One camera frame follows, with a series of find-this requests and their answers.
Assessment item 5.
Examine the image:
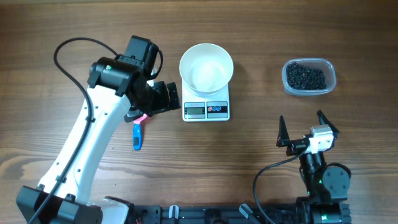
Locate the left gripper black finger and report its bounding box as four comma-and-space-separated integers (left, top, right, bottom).
124, 107, 144, 123
166, 82, 181, 110

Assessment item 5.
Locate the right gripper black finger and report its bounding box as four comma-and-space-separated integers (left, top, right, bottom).
317, 110, 340, 137
276, 115, 290, 147

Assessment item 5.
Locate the pink scoop with blue handle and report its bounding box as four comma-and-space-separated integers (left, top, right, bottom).
132, 114, 148, 151

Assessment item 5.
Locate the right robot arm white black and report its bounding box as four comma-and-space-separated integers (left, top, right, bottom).
276, 110, 352, 224

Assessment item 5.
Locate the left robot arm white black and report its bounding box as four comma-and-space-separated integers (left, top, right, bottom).
16, 36, 181, 223

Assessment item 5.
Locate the white digital kitchen scale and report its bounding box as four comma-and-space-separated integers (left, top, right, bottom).
182, 82, 230, 122

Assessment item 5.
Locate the white round bowl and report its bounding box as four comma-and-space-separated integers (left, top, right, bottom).
179, 43, 234, 95

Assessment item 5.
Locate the black beans pile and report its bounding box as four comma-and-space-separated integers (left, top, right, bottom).
286, 62, 326, 90

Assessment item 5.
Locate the clear plastic food container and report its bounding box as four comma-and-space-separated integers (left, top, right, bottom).
282, 58, 336, 96

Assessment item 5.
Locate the right black camera cable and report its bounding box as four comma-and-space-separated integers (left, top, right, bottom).
252, 147, 308, 224

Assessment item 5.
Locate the black camera cable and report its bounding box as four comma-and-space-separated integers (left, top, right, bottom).
252, 147, 308, 224
26, 37, 119, 224

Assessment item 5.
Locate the left black camera cable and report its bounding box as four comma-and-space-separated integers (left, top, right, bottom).
26, 37, 119, 224

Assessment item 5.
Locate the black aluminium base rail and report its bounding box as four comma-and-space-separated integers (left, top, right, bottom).
130, 203, 353, 224

